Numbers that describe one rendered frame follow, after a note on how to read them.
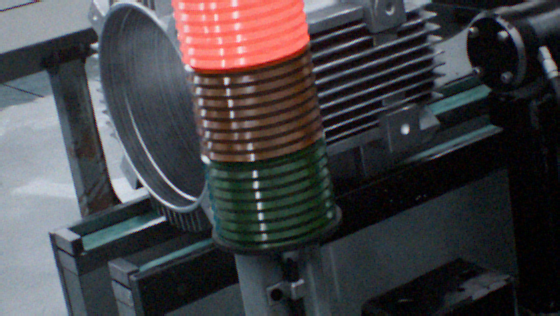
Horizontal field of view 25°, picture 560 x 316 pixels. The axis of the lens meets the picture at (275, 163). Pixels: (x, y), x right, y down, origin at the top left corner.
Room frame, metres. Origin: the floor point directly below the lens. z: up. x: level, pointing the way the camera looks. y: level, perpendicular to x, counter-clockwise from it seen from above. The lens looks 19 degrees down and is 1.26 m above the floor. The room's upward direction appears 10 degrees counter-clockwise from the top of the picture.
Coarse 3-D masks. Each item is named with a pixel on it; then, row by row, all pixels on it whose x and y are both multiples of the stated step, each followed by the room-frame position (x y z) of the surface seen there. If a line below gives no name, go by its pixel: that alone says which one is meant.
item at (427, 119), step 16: (96, 0) 0.93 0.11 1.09; (96, 16) 0.93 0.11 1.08; (96, 32) 0.93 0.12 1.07; (176, 32) 0.83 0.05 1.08; (432, 112) 0.92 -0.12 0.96; (432, 128) 0.91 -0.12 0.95; (416, 144) 0.92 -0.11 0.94; (128, 176) 0.93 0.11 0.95; (208, 192) 0.82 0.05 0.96; (208, 208) 0.83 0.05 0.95
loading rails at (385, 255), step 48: (480, 96) 1.08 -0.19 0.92; (432, 144) 1.04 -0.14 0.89; (480, 144) 0.94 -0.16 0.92; (336, 192) 0.88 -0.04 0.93; (384, 192) 0.89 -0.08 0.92; (432, 192) 0.91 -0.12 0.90; (480, 192) 0.94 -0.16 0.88; (96, 240) 0.89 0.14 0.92; (144, 240) 0.90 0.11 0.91; (192, 240) 0.92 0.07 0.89; (336, 240) 0.86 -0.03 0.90; (384, 240) 0.89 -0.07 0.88; (432, 240) 0.91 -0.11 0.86; (480, 240) 0.93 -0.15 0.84; (96, 288) 0.87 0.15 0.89; (144, 288) 0.78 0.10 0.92; (192, 288) 0.80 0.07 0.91; (336, 288) 0.86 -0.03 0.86; (384, 288) 0.88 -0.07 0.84
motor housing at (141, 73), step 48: (144, 0) 0.86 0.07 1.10; (336, 0) 0.89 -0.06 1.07; (96, 48) 0.94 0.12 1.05; (144, 48) 0.96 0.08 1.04; (336, 48) 0.85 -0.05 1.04; (384, 48) 0.89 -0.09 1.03; (432, 48) 0.91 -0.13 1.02; (144, 96) 0.96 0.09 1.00; (336, 96) 0.86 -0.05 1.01; (384, 96) 0.87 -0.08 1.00; (432, 96) 0.90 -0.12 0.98; (144, 144) 0.94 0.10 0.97; (192, 144) 0.95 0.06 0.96; (336, 144) 0.85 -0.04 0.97; (192, 192) 0.89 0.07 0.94
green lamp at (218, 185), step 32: (288, 160) 0.55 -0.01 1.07; (320, 160) 0.56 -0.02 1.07; (224, 192) 0.55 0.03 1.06; (256, 192) 0.55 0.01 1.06; (288, 192) 0.54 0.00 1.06; (320, 192) 0.55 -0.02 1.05; (224, 224) 0.56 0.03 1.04; (256, 224) 0.55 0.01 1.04; (288, 224) 0.54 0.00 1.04; (320, 224) 0.55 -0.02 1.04
